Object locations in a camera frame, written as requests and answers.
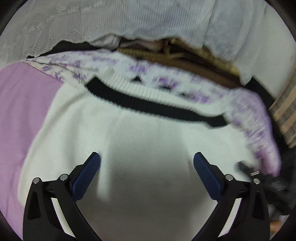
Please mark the white pillow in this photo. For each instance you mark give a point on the white pillow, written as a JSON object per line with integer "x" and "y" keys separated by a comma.
{"x": 249, "y": 34}

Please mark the lilac bed sheet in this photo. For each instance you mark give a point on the lilac bed sheet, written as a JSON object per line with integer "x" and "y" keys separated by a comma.
{"x": 20, "y": 115}

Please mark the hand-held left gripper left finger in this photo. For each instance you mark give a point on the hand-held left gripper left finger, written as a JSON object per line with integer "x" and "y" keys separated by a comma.
{"x": 85, "y": 177}

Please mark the purple floral quilt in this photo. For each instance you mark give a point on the purple floral quilt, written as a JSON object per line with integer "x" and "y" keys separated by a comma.
{"x": 254, "y": 111}

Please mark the striped brown cloth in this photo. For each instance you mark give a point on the striped brown cloth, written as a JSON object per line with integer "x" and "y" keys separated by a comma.
{"x": 138, "y": 44}

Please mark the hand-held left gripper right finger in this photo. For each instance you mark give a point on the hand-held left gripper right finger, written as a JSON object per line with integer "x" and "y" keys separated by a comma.
{"x": 208, "y": 178}

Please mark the checked cloth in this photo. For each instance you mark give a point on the checked cloth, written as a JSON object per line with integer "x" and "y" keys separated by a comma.
{"x": 286, "y": 115}

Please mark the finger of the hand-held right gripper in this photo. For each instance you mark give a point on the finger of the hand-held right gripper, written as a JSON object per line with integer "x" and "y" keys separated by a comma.
{"x": 246, "y": 168}

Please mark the white sweater with black stripes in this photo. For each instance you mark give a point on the white sweater with black stripes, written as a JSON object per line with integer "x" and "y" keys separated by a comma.
{"x": 148, "y": 139}

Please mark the white lace cloth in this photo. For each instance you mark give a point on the white lace cloth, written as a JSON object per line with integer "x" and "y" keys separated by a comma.
{"x": 69, "y": 23}

